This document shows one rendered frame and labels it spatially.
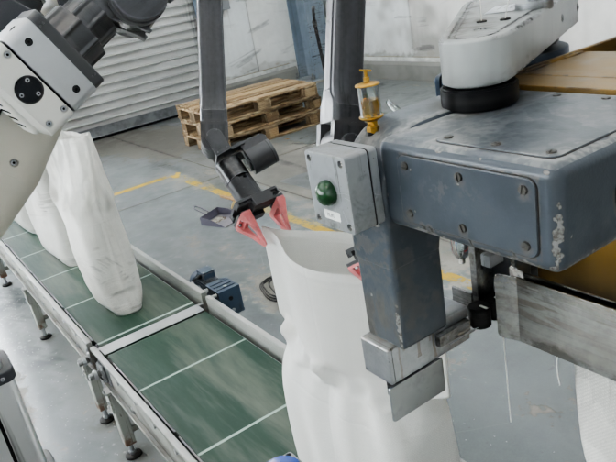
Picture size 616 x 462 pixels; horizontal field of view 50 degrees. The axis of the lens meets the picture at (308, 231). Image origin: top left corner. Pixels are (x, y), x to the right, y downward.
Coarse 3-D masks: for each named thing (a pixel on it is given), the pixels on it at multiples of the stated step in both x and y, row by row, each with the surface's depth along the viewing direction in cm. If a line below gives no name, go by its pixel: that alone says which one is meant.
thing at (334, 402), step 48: (288, 240) 132; (336, 240) 127; (288, 288) 131; (336, 288) 110; (288, 336) 137; (336, 336) 115; (288, 384) 136; (336, 384) 121; (384, 384) 114; (336, 432) 123; (384, 432) 112; (432, 432) 113
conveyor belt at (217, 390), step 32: (192, 320) 248; (128, 352) 234; (160, 352) 230; (192, 352) 226; (224, 352) 223; (256, 352) 219; (160, 384) 211; (192, 384) 208; (224, 384) 205; (256, 384) 202; (192, 416) 193; (224, 416) 190; (256, 416) 188; (288, 416) 185; (192, 448) 179; (224, 448) 177; (256, 448) 175; (288, 448) 173
